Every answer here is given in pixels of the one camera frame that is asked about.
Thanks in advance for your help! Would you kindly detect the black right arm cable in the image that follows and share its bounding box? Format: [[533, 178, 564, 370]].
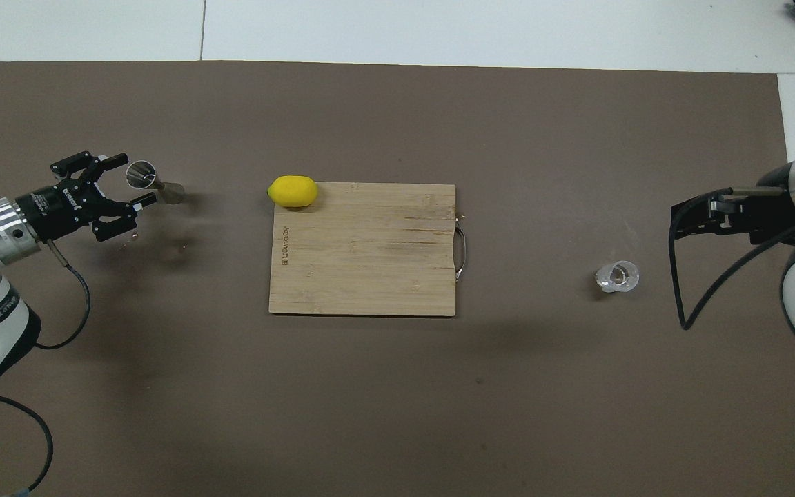
[[670, 190, 795, 331]]

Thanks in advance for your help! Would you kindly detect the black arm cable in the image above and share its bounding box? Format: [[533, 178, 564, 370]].
[[670, 190, 795, 331], [0, 238, 92, 497]]

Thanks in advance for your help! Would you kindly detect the bamboo cutting board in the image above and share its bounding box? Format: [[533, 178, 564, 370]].
[[268, 182, 467, 318]]

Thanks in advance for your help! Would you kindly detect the brown table mat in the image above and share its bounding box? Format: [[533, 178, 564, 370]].
[[0, 61, 795, 497]]

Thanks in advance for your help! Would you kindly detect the small clear glass cup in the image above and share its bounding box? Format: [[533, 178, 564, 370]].
[[595, 260, 640, 294]]

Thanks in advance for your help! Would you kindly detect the steel double jigger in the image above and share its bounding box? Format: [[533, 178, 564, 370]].
[[126, 160, 186, 206]]

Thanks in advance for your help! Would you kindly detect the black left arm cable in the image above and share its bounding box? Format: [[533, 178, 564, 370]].
[[0, 238, 92, 497]]

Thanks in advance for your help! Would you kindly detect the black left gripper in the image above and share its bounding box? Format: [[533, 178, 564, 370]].
[[17, 151, 158, 242]]

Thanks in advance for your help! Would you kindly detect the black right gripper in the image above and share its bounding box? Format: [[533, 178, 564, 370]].
[[671, 164, 795, 246]]

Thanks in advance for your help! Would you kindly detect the yellow lemon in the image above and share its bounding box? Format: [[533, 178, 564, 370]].
[[268, 175, 319, 208]]

